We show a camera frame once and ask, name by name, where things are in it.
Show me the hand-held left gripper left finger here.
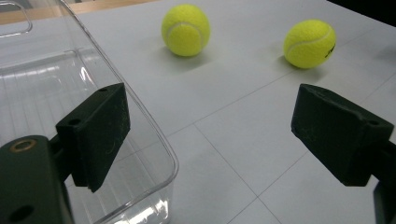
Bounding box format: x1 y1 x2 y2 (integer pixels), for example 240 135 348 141
49 82 131 193

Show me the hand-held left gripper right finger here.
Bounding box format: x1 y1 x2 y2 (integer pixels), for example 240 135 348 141
290 83 396 188

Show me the yellow tennis ball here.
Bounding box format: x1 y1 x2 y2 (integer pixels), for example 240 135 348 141
161 3 211 58
283 19 337 69

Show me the wooden table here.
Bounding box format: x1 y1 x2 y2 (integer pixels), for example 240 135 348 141
0 0 162 26

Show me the clear plastic container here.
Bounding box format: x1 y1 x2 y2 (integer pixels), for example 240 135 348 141
0 0 180 224

